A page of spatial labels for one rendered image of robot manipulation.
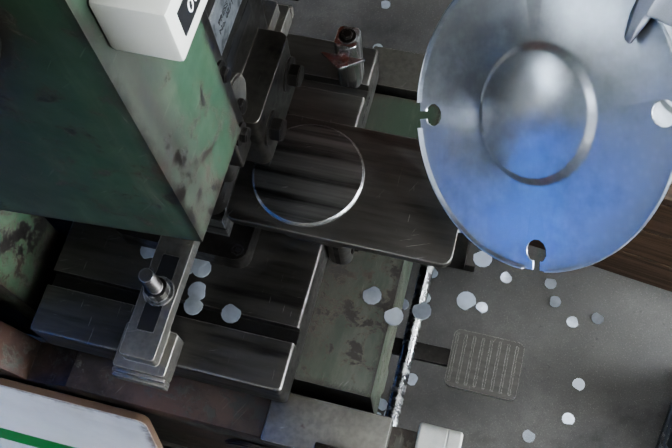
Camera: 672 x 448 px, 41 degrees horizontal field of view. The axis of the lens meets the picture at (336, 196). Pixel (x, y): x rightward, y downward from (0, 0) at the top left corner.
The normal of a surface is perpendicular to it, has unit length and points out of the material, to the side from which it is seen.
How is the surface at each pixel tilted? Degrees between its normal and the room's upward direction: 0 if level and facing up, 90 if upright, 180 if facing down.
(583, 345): 0
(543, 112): 53
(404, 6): 0
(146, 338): 0
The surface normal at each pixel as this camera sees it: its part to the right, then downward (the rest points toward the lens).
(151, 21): -0.25, 0.89
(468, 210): -0.76, 0.10
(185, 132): 0.96, 0.20
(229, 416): -0.07, -0.41
